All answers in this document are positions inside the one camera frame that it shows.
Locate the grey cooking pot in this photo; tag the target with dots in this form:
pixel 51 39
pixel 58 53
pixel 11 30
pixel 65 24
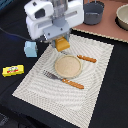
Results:
pixel 93 12

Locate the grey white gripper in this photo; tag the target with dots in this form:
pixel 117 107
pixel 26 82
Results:
pixel 48 20

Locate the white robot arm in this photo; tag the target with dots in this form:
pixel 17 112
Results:
pixel 48 20

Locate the yellow butter box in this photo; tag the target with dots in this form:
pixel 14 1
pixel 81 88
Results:
pixel 13 70

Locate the round beige plate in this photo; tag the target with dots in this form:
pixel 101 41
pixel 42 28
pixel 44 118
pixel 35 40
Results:
pixel 68 66

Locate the wooden handled knife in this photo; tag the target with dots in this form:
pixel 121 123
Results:
pixel 80 57

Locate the beige bowl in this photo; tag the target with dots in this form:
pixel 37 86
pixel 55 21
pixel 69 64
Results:
pixel 122 15

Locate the pink wooden tray board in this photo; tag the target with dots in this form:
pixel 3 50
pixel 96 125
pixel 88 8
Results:
pixel 107 27

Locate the golden bread loaf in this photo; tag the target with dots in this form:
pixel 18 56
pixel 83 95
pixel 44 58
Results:
pixel 61 44

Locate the wooden handled fork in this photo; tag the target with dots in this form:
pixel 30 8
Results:
pixel 52 76

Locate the white woven placemat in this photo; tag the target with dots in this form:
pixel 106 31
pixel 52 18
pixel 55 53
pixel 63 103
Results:
pixel 69 103

